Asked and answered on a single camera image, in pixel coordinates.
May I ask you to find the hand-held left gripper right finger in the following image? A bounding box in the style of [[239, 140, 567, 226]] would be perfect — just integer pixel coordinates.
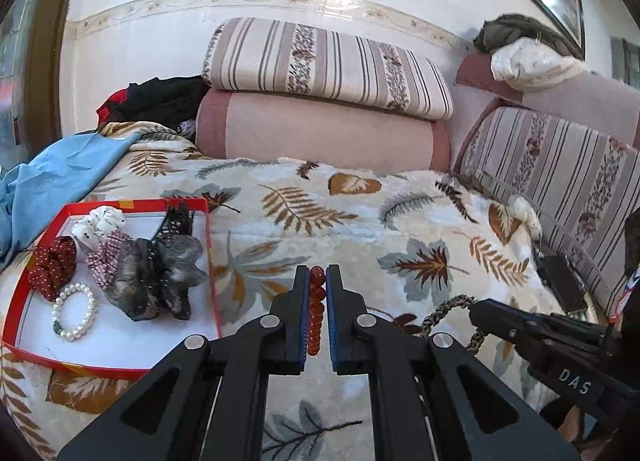
[[326, 265, 581, 461]]

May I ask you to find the window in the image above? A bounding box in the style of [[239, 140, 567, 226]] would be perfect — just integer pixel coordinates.
[[610, 36, 640, 84]]

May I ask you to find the amber bead bracelet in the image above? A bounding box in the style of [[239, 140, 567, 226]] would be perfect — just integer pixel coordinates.
[[306, 266, 328, 357]]

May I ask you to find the black phone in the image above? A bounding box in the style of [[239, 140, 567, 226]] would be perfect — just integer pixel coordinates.
[[537, 253, 588, 314]]

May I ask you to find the grey organza scrunchie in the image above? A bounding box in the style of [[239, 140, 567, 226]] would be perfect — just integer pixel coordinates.
[[105, 232, 207, 323]]

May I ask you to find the white pearl bracelet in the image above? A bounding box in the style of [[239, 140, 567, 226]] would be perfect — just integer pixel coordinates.
[[52, 282, 97, 342]]

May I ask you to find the braided cord bracelet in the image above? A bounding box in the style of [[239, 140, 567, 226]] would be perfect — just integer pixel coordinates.
[[419, 295, 488, 354]]

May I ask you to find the plaid scrunchie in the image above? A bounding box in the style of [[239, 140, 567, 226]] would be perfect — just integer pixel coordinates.
[[86, 233, 135, 288]]

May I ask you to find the dark green garment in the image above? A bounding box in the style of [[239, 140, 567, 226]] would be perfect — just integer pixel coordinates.
[[472, 13, 576, 59]]

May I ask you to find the striped floral cushion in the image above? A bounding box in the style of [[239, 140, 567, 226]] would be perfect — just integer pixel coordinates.
[[202, 17, 455, 120], [452, 106, 640, 312]]

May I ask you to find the leaf printed blanket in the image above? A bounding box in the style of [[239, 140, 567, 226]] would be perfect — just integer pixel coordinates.
[[0, 121, 601, 461]]

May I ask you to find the red cardboard box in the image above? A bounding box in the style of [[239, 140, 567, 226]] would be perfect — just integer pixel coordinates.
[[0, 198, 224, 381]]

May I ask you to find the red dotted scrunchie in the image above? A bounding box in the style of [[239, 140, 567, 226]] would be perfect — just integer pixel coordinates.
[[27, 236, 78, 303]]

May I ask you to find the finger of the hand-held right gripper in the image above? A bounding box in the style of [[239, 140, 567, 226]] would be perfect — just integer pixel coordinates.
[[469, 298, 556, 357]]

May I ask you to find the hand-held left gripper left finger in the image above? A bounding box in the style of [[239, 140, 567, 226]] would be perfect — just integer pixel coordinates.
[[57, 265, 311, 461]]

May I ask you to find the black clothing pile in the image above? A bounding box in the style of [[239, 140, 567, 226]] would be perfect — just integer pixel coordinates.
[[97, 76, 211, 129]]

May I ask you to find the pink bolster cushion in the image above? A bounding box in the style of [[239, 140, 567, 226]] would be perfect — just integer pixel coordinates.
[[195, 88, 452, 172]]

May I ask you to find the black hair clip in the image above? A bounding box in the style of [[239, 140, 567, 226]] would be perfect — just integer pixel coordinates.
[[160, 201, 196, 242]]

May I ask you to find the pink sofa backrest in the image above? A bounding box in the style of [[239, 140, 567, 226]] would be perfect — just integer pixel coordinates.
[[455, 53, 640, 152]]

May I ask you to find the white dotted scrunchie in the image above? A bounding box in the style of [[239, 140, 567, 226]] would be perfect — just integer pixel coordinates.
[[71, 206, 127, 252], [507, 195, 543, 242]]

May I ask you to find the blue cloth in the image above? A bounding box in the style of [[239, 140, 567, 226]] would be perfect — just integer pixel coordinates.
[[0, 133, 143, 272]]

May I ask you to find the wooden window frame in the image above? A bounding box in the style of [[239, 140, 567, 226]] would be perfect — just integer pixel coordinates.
[[0, 0, 93, 162]]

